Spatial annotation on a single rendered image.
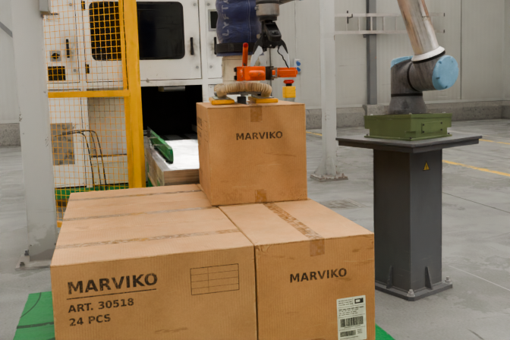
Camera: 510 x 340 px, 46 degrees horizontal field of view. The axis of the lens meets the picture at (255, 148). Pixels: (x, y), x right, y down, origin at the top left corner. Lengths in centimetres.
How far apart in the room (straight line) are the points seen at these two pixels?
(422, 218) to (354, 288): 104
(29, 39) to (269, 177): 184
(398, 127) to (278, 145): 64
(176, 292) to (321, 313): 47
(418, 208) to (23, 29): 238
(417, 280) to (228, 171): 112
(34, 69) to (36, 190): 71
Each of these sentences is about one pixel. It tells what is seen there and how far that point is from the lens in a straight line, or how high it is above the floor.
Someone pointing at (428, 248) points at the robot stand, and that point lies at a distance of 307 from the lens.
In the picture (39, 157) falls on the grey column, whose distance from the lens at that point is 377.
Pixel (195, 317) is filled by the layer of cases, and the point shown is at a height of 34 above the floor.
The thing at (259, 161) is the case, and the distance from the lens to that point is 246.
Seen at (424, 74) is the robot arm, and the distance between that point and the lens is 284.
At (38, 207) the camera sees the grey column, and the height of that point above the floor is 34.
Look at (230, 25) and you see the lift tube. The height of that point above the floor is 129.
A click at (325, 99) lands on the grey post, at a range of 625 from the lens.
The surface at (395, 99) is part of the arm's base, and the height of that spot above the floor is 93.
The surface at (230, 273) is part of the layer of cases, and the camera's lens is 189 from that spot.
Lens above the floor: 105
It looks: 6 degrees down
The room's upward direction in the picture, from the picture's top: 2 degrees counter-clockwise
